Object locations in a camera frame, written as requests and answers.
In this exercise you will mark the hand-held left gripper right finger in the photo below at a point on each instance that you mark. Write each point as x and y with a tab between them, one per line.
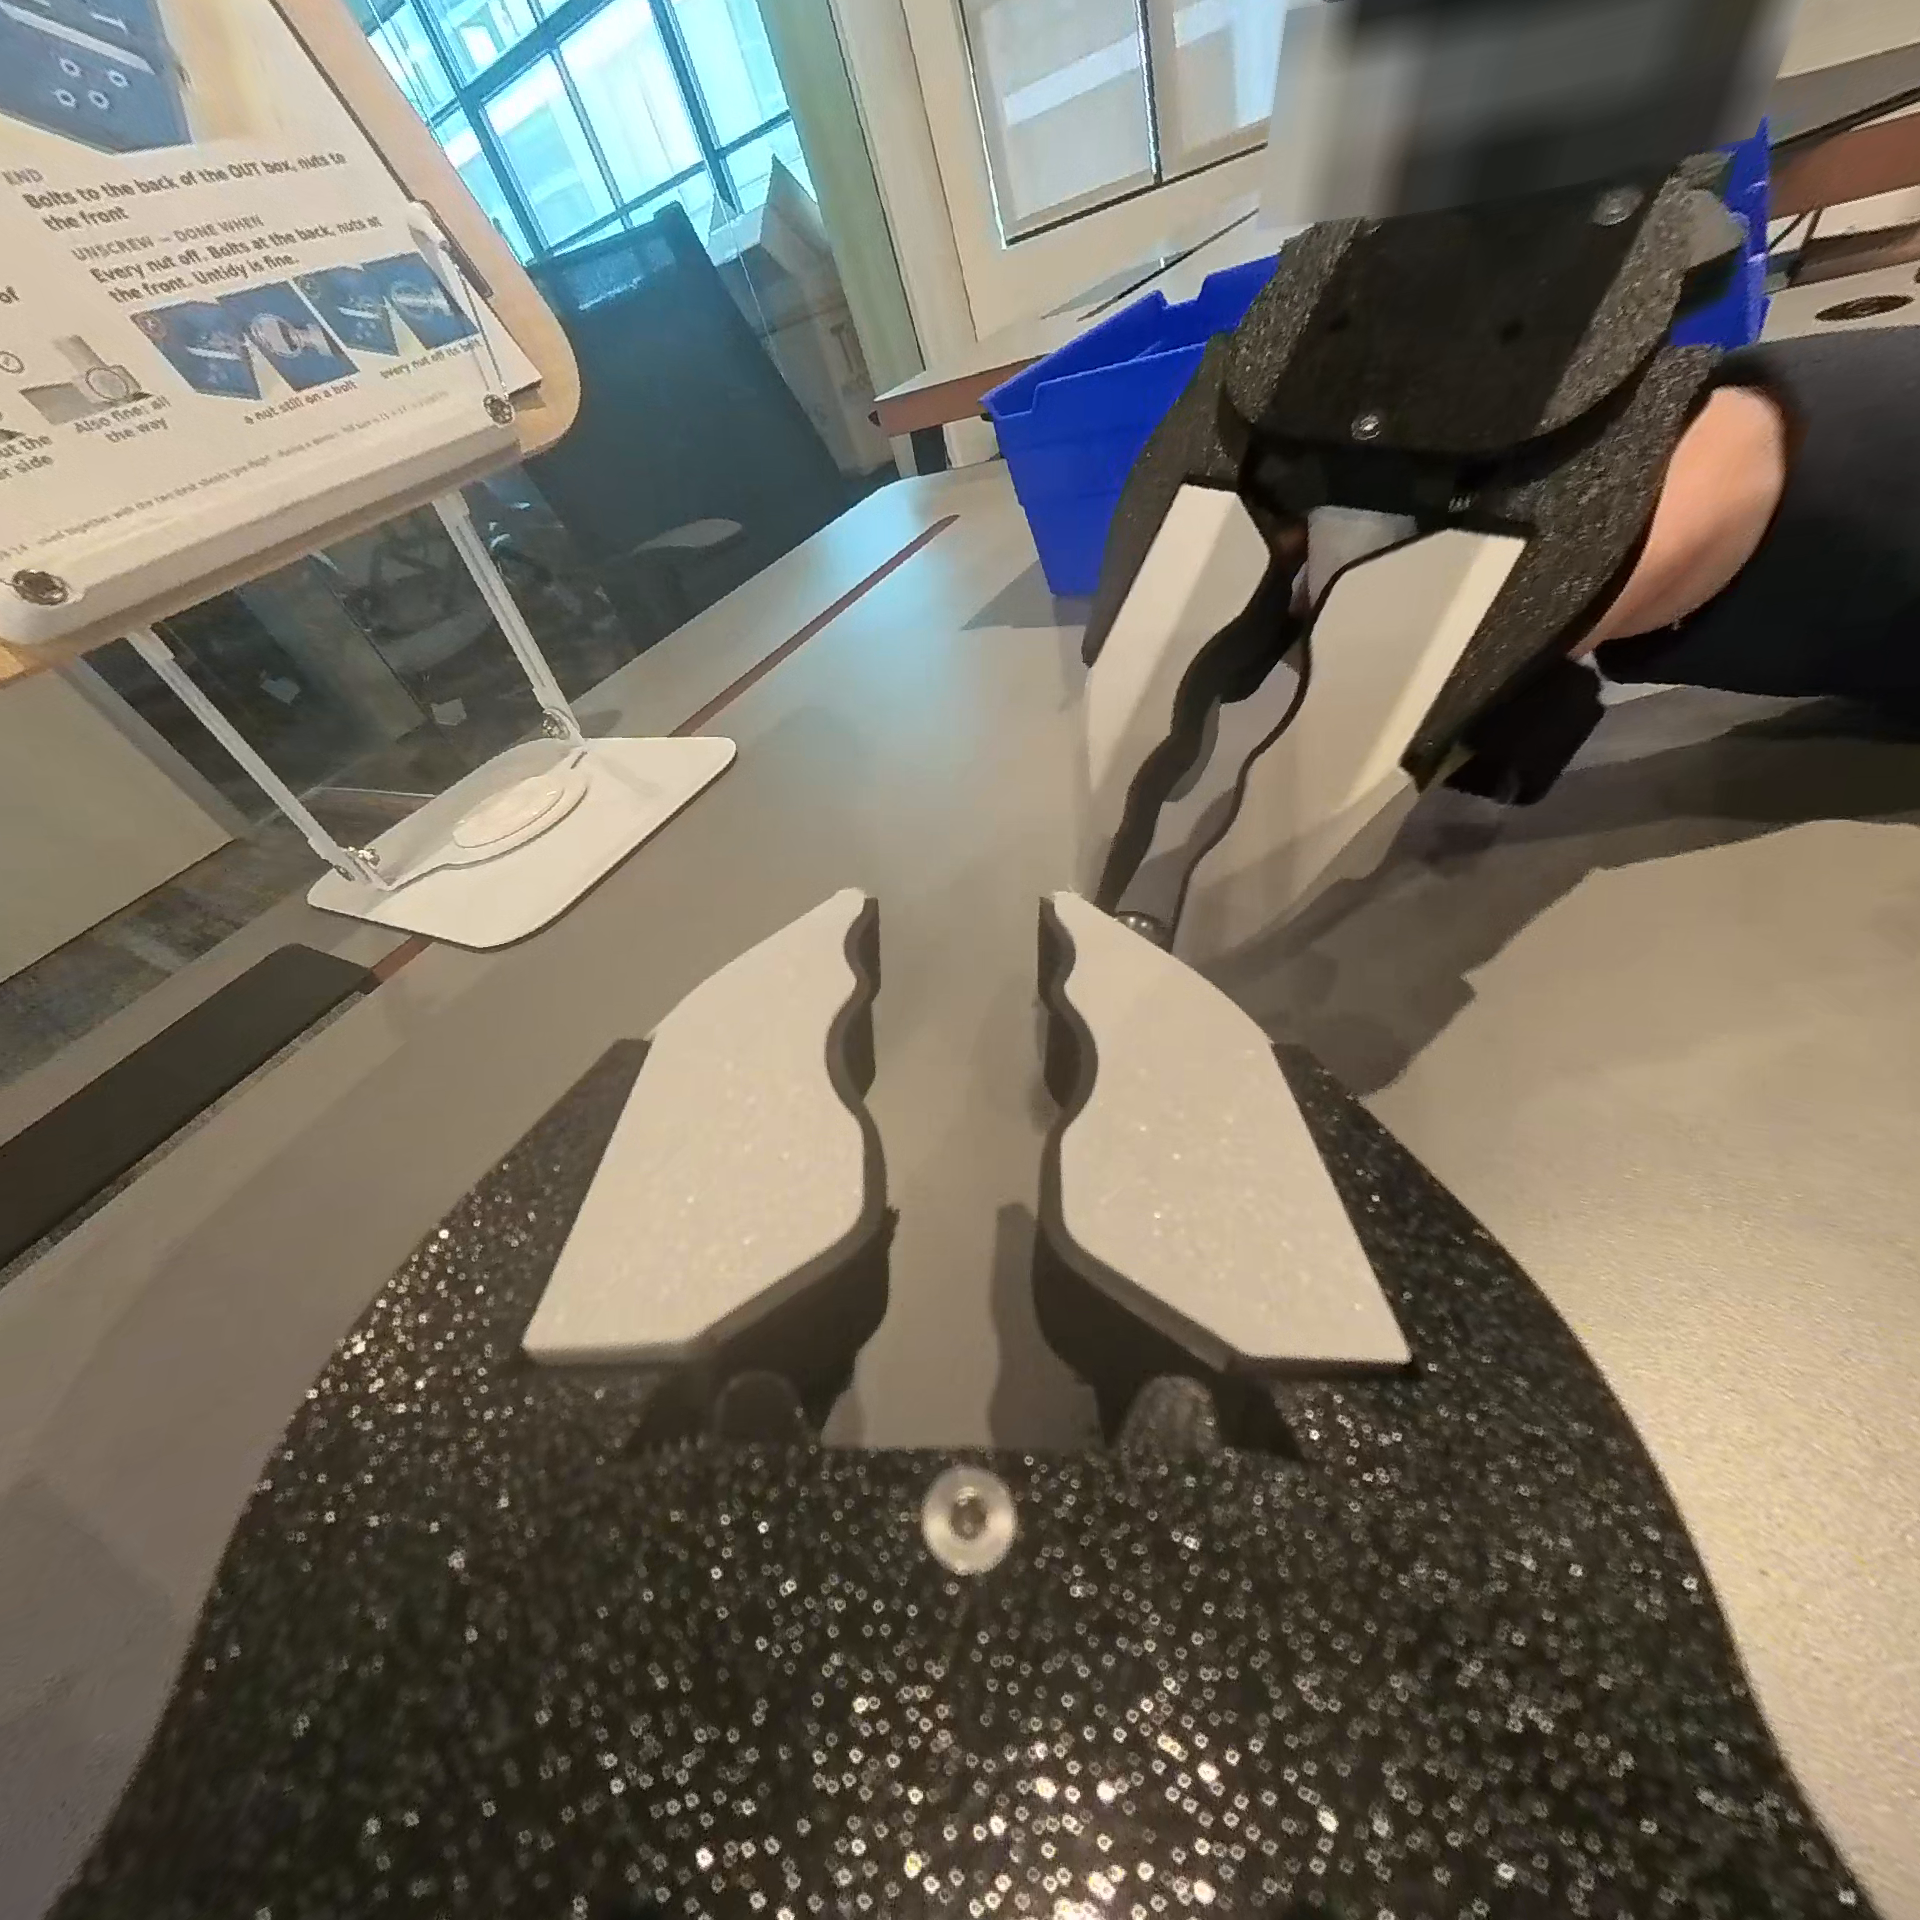
1215	1198

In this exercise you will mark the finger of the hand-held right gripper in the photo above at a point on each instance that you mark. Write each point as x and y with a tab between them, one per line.
1158	633
1377	676

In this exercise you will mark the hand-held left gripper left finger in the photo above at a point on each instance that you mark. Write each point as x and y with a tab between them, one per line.
718	1185

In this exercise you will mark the large blue plastic bin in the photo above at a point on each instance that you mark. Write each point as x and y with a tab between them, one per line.
1076	433

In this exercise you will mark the silver hex bolt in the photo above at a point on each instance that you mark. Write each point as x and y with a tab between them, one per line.
1144	917

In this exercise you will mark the person's right forearm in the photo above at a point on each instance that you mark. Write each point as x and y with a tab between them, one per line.
1845	497

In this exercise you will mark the white-based sign stand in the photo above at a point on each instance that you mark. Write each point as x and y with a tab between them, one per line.
598	811

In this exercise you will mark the grey desk with grommet holes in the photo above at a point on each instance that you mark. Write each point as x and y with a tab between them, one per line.
1857	271

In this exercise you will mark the white-framed window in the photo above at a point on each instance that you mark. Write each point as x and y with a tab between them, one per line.
1114	103

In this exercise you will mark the pale cardboard box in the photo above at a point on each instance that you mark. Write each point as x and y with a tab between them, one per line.
816	305

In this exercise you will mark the large dark chair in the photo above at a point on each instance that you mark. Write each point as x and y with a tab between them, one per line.
675	389

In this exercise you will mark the dark-framed glass window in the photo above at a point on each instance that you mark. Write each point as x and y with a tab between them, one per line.
598	120

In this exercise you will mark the printed instruction sheet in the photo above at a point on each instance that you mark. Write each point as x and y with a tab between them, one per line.
152	305

